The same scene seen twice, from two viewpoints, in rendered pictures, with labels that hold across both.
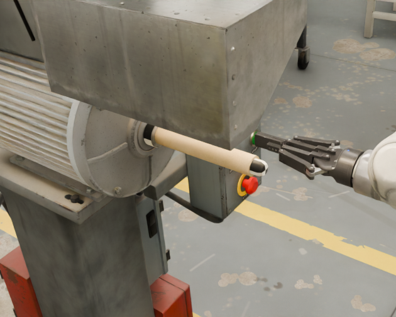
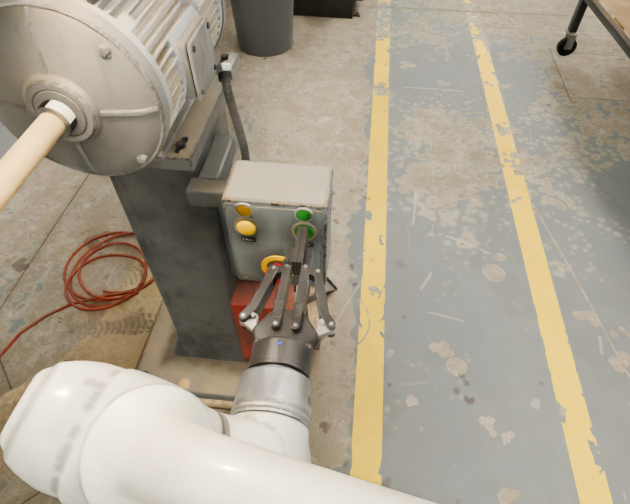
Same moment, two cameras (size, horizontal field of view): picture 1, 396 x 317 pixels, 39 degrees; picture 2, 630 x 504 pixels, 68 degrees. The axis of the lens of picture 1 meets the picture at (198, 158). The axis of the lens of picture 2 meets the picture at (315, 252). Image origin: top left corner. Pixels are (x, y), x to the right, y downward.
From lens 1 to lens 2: 0.98 m
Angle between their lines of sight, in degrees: 44
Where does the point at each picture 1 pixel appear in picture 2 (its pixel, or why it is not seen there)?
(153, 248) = not seen: hidden behind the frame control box
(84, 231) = (127, 178)
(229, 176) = (241, 243)
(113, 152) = (4, 106)
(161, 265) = not seen: hidden behind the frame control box
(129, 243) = (193, 223)
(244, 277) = (455, 362)
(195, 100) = not seen: outside the picture
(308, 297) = (476, 437)
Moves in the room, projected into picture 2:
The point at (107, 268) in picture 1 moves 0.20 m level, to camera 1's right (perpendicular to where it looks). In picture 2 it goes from (161, 226) to (199, 289)
